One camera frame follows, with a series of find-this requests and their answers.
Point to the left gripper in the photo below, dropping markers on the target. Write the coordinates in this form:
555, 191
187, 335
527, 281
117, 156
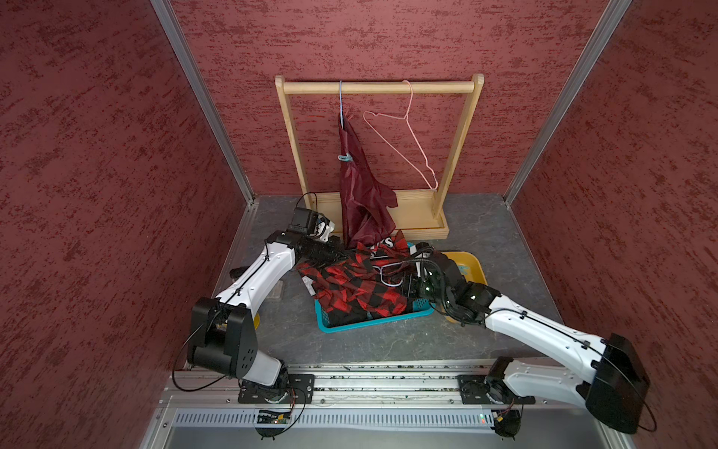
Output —
334, 253

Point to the grey metal tin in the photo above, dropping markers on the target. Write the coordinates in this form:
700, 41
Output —
276, 292

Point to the blue wire hanger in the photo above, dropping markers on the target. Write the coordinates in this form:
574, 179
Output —
397, 274
340, 98

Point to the wooden clothes rack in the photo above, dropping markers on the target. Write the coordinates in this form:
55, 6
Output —
419, 214

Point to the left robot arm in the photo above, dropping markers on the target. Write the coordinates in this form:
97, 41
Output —
223, 335

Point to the yellow plastic tray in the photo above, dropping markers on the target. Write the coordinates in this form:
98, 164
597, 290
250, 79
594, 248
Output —
469, 266

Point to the teal plastic basket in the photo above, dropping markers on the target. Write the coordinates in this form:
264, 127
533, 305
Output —
421, 308

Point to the maroon satin shirt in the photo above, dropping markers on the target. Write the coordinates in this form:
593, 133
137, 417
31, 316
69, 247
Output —
365, 201

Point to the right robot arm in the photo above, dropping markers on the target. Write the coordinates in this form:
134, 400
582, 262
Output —
603, 375

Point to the red black plaid shirt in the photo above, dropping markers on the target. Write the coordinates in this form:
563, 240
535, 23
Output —
350, 292

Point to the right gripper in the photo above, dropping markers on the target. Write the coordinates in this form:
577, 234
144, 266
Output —
412, 291

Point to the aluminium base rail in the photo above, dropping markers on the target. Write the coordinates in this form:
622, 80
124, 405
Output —
450, 395

